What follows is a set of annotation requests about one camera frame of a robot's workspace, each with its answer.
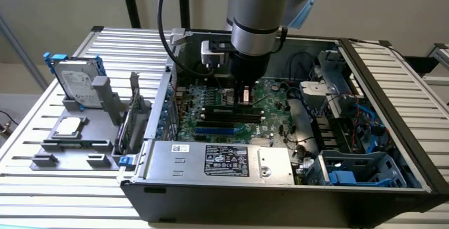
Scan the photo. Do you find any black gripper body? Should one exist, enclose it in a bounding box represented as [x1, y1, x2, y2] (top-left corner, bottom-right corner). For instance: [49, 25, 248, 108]
[229, 50, 272, 84]

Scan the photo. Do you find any green RAM stick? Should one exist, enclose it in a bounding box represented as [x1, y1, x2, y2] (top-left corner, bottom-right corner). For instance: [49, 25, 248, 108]
[205, 104, 264, 113]

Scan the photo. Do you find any black RAM slot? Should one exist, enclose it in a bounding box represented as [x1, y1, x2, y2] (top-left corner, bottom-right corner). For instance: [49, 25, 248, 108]
[202, 116, 262, 125]
[204, 111, 264, 120]

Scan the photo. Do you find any black expansion slot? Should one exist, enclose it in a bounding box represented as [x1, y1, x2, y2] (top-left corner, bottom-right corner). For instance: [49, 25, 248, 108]
[196, 120, 236, 130]

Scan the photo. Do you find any blue expansion slot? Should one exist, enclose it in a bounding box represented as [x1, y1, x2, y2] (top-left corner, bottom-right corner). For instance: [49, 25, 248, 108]
[194, 126, 236, 137]

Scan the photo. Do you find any green motherboard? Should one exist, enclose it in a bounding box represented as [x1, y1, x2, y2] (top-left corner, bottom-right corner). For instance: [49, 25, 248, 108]
[174, 76, 319, 167]

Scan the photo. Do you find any silver drive cage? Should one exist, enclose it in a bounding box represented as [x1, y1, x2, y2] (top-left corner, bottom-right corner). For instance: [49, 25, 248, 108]
[298, 49, 367, 117]

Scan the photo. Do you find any silver power supply unit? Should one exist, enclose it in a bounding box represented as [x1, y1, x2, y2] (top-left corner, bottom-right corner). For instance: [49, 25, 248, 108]
[143, 140, 296, 186]

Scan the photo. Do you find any black stand pole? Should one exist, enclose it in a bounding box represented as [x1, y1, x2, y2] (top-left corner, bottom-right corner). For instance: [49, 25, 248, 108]
[118, 0, 143, 29]
[177, 0, 193, 30]

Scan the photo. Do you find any green graphics card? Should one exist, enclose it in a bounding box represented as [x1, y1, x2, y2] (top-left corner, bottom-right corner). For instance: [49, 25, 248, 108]
[114, 71, 146, 157]

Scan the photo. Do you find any blue case latch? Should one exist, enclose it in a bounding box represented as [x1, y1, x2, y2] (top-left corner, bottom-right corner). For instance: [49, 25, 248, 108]
[119, 154, 135, 167]

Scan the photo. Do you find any black open PC case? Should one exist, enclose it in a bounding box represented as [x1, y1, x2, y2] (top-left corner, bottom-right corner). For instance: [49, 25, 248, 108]
[117, 28, 449, 224]

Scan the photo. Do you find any blue grey disk bay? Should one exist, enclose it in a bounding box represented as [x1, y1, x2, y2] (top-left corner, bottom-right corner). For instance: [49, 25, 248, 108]
[304, 149, 411, 188]

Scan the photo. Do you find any silver CPU chip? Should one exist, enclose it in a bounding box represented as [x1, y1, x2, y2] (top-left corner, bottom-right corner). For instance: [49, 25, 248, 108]
[58, 117, 89, 136]

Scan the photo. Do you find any grey parts rack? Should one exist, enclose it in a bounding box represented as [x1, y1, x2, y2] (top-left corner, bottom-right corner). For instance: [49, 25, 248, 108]
[31, 76, 153, 172]

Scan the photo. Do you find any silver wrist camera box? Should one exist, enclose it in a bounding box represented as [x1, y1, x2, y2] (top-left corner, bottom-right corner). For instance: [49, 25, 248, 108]
[201, 40, 233, 69]

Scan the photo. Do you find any black internal power wire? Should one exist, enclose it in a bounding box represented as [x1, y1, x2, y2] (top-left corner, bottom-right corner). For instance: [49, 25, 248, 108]
[286, 51, 317, 91]

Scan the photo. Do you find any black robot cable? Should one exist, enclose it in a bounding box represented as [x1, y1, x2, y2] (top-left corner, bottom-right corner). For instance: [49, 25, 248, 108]
[158, 0, 220, 77]

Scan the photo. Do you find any blue data wire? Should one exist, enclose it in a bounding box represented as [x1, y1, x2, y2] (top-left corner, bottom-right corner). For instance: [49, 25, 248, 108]
[353, 102, 393, 151]

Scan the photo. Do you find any silver hard disk blue bracket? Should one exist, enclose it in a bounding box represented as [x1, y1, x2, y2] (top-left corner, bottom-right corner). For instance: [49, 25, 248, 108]
[43, 52, 107, 109]

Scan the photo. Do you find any aluminium frame side table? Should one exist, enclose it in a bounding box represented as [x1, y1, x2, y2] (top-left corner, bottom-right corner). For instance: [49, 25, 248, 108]
[403, 43, 449, 86]

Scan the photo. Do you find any thin black cable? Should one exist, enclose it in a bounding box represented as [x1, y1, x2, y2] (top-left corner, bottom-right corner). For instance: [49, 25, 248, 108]
[0, 109, 21, 136]

